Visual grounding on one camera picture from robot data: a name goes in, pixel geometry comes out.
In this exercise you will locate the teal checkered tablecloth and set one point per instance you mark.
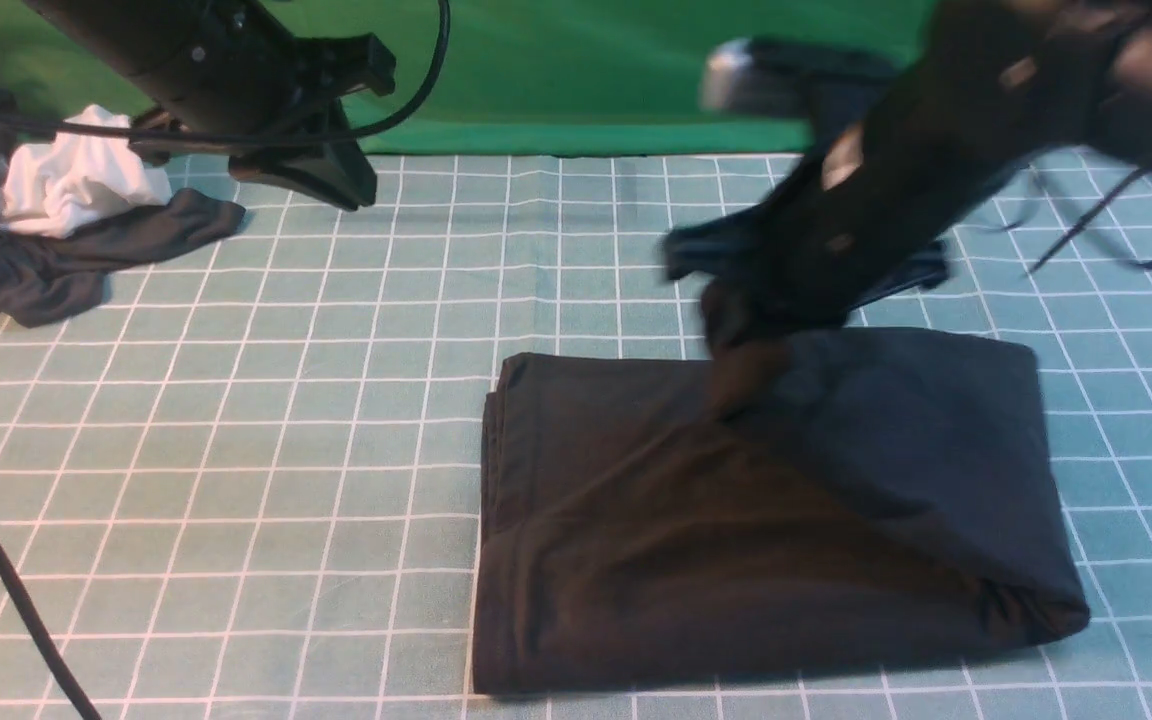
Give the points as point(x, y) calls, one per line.
point(246, 487)

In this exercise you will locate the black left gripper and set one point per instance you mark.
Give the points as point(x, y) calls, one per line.
point(232, 68)

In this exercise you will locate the crumpled dark gray garment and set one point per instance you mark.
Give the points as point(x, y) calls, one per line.
point(45, 280)

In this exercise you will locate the crumpled white cloth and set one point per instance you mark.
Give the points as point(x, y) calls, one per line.
point(55, 188)

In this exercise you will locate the dark gray long-sleeve shirt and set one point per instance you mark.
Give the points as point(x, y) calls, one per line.
point(891, 501)

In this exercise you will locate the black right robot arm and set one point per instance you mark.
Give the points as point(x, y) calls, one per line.
point(1122, 129)

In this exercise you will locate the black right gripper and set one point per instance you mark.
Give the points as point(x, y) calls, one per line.
point(999, 83)

